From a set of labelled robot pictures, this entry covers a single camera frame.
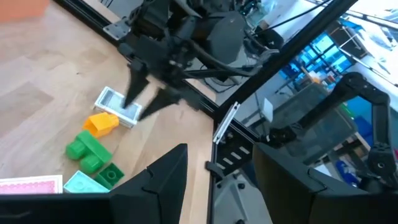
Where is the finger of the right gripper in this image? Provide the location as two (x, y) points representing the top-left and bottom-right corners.
(138, 86), (183, 121)
(123, 58), (150, 110)

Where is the black-and-white playing card deck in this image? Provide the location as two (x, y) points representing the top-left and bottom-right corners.
(93, 86), (143, 129)

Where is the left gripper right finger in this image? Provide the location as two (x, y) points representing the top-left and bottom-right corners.
(253, 142), (398, 224)

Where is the grey corner gusset plate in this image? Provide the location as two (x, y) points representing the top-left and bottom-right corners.
(211, 172), (274, 224)

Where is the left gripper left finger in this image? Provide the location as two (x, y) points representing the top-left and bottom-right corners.
(0, 143), (189, 224)

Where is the light cyan flat brick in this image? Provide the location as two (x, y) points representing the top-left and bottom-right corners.
(63, 170), (110, 194)

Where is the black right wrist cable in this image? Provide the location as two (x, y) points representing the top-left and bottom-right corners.
(183, 39), (271, 78)

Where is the silver metal bracket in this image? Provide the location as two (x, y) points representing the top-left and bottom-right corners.
(103, 17), (131, 41)
(213, 101), (241, 146)

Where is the yellow single-stud block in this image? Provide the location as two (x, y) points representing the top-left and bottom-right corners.
(82, 111), (120, 139)

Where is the small dark green brick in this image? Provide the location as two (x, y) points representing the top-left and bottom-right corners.
(94, 162), (125, 190)

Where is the bright green toy block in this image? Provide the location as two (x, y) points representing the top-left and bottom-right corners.
(65, 129), (113, 175)

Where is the pink playing card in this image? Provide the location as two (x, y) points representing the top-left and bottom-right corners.
(0, 174), (63, 195)

